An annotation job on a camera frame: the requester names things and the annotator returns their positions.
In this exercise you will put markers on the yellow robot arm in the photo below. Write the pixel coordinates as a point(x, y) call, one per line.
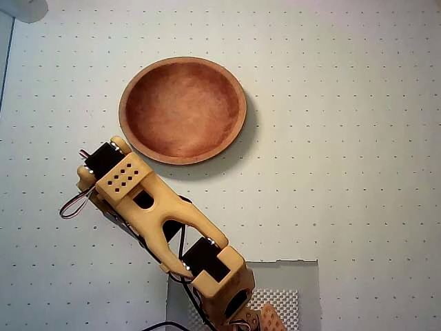
point(186, 210)

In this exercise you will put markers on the brown wooden bowl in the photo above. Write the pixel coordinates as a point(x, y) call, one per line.
point(182, 110)

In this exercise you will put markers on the white checkered anti-slip mat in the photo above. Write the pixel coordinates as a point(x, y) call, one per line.
point(275, 300)

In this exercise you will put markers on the white cylinder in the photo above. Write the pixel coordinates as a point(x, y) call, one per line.
point(24, 10)

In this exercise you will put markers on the grey base plate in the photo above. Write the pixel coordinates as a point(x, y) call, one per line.
point(303, 282)

